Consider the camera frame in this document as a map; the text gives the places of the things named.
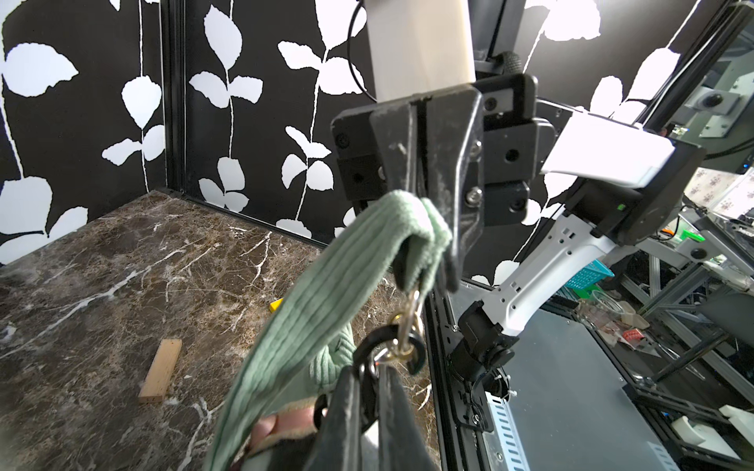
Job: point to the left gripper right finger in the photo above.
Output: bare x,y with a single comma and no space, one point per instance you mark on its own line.
400,443

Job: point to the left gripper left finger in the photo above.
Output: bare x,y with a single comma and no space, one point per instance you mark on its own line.
338,442

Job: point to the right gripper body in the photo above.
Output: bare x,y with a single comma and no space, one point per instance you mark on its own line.
512,144

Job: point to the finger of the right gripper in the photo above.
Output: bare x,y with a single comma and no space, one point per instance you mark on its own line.
453,131
394,126

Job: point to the black white plush charm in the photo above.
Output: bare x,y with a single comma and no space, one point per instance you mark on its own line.
280,441

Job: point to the green corduroy bag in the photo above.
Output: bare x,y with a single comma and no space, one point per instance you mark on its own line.
290,360

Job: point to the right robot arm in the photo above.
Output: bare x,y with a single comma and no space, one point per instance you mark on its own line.
627,183

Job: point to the yellow plastic block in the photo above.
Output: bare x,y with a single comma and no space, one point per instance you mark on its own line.
275,305

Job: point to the small wooden block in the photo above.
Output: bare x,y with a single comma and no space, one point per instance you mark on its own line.
159,376

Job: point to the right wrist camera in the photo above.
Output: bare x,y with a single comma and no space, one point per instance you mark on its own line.
418,46

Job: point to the perforated metal rail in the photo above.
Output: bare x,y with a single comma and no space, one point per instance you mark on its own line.
503,444

